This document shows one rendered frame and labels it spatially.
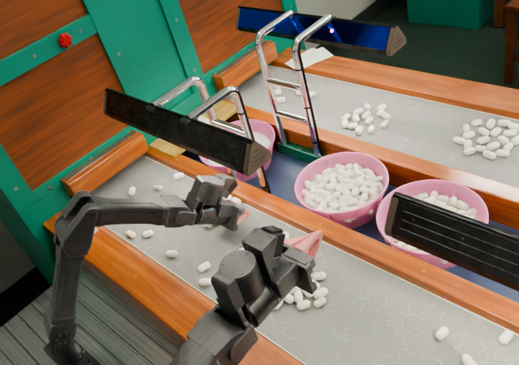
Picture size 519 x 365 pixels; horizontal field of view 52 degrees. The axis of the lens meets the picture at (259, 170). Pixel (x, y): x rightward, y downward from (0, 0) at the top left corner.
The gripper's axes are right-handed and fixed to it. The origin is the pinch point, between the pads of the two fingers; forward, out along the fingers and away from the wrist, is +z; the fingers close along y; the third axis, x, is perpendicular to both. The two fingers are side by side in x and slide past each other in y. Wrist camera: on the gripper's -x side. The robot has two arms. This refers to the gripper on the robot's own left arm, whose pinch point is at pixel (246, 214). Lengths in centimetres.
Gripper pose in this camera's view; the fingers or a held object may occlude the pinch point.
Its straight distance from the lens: 152.3
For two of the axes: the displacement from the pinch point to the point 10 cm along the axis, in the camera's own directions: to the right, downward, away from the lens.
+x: -2.6, 9.6, 1.5
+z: 6.7, 0.6, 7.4
